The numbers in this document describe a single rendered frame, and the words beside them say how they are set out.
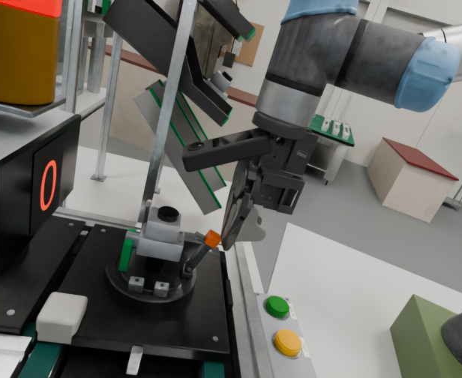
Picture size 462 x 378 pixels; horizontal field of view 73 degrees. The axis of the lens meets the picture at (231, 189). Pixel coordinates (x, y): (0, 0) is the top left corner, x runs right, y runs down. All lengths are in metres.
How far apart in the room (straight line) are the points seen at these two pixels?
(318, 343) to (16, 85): 0.65
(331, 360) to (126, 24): 0.72
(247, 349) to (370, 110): 6.71
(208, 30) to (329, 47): 5.68
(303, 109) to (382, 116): 6.71
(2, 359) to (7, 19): 0.35
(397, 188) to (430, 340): 4.35
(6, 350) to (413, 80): 0.53
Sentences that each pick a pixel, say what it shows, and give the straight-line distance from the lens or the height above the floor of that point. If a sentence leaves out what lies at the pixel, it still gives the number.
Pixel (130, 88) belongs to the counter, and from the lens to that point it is 3.88.
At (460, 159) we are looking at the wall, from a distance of 7.59.
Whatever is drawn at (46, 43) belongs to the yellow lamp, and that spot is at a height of 1.30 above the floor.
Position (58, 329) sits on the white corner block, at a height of 0.98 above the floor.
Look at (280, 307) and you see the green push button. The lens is 0.57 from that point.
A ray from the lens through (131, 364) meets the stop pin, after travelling 0.46.
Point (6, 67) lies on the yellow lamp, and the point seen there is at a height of 1.28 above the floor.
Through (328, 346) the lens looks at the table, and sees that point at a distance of 0.73.
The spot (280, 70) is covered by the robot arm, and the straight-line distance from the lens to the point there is 0.39.
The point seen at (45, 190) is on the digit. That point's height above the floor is 1.20.
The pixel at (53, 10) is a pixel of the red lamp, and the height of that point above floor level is 1.31.
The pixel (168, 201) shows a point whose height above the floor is 0.86.
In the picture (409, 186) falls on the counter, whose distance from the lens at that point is 5.04.
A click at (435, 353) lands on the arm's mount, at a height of 0.96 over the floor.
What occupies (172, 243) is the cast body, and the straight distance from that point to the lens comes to 0.46.
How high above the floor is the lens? 1.32
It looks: 23 degrees down
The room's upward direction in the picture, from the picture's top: 18 degrees clockwise
